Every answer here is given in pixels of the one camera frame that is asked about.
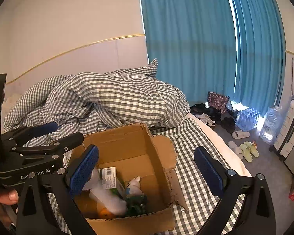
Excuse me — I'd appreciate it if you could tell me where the green snack wrapper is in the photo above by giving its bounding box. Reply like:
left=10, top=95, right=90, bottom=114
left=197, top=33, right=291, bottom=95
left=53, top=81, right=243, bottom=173
left=126, top=194, right=147, bottom=216

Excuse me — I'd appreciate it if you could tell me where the person's left hand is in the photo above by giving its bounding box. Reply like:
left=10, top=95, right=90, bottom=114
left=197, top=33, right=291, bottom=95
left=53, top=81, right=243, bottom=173
left=0, top=190, right=19, bottom=228

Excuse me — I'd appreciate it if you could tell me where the white plastic bottle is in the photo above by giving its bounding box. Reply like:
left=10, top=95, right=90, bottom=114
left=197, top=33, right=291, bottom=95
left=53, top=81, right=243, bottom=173
left=82, top=168, right=127, bottom=216

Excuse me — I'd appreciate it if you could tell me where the small green white carton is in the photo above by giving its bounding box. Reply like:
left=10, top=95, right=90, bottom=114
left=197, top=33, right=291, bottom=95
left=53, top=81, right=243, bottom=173
left=98, top=167, right=126, bottom=198

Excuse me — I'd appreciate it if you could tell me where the gingham checked duvet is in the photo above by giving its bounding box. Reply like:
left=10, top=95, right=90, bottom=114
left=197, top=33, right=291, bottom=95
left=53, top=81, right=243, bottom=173
left=3, top=60, right=190, bottom=146

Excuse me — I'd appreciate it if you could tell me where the orange fruit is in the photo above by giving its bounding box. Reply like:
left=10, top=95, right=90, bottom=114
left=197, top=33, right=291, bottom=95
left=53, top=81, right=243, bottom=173
left=98, top=208, right=116, bottom=219

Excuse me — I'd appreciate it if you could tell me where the green slipper left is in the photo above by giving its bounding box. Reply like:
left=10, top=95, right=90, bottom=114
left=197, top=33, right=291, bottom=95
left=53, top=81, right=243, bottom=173
left=240, top=144, right=253, bottom=162

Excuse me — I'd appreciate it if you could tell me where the green slipper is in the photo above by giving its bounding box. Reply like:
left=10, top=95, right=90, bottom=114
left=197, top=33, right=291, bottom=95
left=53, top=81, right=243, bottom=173
left=244, top=141, right=260, bottom=158
left=240, top=144, right=253, bottom=162

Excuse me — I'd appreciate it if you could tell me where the green slipper right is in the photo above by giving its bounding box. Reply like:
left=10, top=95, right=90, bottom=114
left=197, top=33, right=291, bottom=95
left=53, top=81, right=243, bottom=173
left=244, top=141, right=260, bottom=158

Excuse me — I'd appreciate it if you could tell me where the white slipper near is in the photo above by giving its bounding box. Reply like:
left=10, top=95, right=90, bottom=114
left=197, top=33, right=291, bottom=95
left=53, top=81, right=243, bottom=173
left=228, top=141, right=243, bottom=160

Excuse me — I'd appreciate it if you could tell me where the white slipper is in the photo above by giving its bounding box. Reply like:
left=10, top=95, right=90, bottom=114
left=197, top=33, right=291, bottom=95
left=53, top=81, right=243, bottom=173
left=231, top=130, right=250, bottom=139
left=228, top=141, right=243, bottom=160

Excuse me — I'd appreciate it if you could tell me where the white rabbit toy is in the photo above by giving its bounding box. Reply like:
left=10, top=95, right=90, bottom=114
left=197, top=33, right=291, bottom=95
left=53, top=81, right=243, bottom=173
left=126, top=176, right=143, bottom=196

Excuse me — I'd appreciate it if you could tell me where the gingham checked bed sheet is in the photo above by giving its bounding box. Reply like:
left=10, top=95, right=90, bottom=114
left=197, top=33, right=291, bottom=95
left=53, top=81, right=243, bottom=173
left=47, top=116, right=246, bottom=235

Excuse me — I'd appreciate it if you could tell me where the brown cardboard box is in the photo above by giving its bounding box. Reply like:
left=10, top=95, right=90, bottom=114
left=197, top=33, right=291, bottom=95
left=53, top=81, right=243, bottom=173
left=70, top=124, right=187, bottom=234

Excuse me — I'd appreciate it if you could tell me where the white slipper far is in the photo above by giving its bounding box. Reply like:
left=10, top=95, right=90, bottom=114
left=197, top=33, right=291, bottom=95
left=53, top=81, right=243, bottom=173
left=231, top=130, right=250, bottom=139

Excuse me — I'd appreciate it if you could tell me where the white suitcase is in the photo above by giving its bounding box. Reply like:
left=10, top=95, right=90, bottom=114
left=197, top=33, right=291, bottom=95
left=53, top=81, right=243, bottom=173
left=269, top=100, right=294, bottom=161

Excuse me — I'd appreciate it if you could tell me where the pack of water bottles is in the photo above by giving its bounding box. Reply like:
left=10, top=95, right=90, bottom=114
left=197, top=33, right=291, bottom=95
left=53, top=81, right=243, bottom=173
left=236, top=108, right=261, bottom=132

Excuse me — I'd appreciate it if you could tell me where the large water jug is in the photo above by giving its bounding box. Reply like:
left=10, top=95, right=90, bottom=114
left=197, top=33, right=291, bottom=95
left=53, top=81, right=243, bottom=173
left=259, top=106, right=283, bottom=145

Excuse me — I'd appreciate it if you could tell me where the floral patterned bag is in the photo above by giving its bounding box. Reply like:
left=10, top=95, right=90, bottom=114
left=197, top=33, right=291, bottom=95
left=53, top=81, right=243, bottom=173
left=208, top=91, right=229, bottom=114

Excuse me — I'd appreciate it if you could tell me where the teal curtain right panel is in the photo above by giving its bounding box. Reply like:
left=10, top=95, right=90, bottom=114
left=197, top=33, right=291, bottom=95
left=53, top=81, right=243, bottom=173
left=232, top=0, right=286, bottom=116

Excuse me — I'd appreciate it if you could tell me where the teal curtain panel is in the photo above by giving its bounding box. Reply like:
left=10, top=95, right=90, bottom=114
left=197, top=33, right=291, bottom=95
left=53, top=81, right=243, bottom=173
left=232, top=0, right=286, bottom=116
left=141, top=0, right=236, bottom=103

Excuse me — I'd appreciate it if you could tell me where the teal curtain left panel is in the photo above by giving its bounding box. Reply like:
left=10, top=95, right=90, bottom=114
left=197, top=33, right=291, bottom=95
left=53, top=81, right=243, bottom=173
left=141, top=0, right=236, bottom=103

